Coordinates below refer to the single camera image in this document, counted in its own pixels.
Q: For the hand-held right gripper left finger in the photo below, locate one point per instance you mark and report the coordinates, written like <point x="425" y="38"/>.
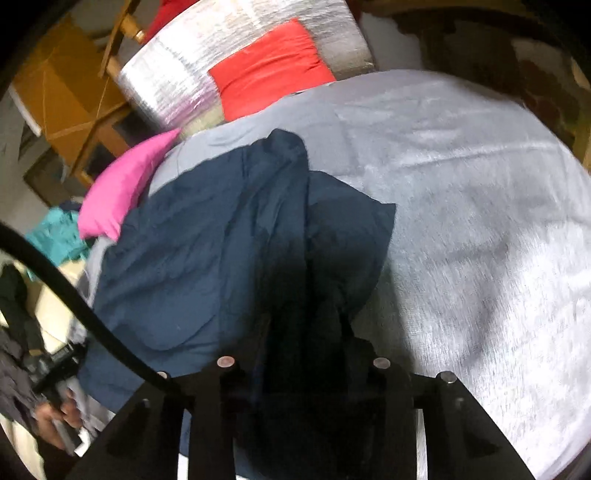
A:
<point x="217" y="397"/>

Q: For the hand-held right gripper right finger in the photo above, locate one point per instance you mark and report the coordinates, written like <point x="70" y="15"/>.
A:
<point x="390" y="397"/>

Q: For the navy blue jacket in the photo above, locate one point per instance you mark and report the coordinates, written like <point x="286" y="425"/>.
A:
<point x="207" y="240"/>

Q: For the person's left hand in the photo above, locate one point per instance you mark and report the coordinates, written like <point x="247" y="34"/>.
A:
<point x="48" y="422"/>

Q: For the dark grey cloth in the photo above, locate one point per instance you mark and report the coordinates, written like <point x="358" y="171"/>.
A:
<point x="16" y="332"/>

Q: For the teal cloth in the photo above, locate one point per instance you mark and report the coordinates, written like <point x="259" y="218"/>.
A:
<point x="55" y="235"/>

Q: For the pink pillow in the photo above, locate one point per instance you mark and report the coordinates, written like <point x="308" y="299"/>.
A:
<point x="124" y="189"/>

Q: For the grey bed sheet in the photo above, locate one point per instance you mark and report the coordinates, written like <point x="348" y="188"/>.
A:
<point x="461" y="207"/>

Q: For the wooden cabinet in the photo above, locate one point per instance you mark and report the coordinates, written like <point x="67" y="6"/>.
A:
<point x="64" y="83"/>

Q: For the red pillow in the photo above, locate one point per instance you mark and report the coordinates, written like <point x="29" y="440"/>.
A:
<point x="268" y="74"/>
<point x="161" y="18"/>

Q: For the wicker basket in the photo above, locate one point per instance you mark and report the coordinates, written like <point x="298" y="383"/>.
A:
<point x="579" y="92"/>

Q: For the wooden frame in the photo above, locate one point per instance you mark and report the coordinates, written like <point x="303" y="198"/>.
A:
<point x="122" y="37"/>

